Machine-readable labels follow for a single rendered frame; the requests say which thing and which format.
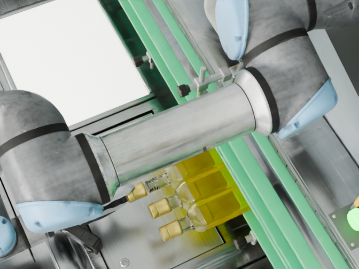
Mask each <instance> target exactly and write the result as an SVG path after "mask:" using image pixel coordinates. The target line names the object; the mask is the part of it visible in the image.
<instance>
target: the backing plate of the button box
mask: <svg viewBox="0 0 359 269"><path fill-rule="evenodd" d="M353 203H354V202H353ZM353 203H351V204H349V205H347V206H345V207H343V208H341V209H339V210H337V211H334V212H332V213H330V214H328V216H329V218H330V219H331V221H332V222H333V224H334V226H335V227H336V229H337V230H338V232H339V233H340V235H341V237H342V238H343V240H344V241H345V243H346V245H347V246H348V247H349V249H350V251H352V250H354V249H356V248H358V247H359V231H356V230H354V229H353V228H352V227H351V226H350V224H349V222H348V219H347V215H348V213H349V211H351V209H350V207H351V206H352V205H353Z"/></svg>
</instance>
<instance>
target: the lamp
mask: <svg viewBox="0 0 359 269"><path fill-rule="evenodd" d="M347 219H348V222H349V224H350V226H351V227H352V228H353V229H354V230H356V231H359V206H358V207H356V208H354V209H353V210H351V211H349V213H348V215H347Z"/></svg>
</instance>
